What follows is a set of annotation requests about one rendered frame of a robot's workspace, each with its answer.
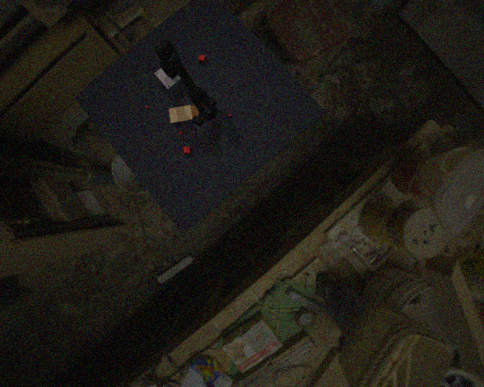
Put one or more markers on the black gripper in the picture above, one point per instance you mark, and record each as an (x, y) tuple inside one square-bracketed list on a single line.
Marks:
[(197, 119)]

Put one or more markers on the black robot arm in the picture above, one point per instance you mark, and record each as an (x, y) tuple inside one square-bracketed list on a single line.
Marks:
[(172, 66)]

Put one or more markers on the tan rectangular board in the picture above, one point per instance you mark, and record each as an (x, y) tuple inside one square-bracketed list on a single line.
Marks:
[(181, 114)]

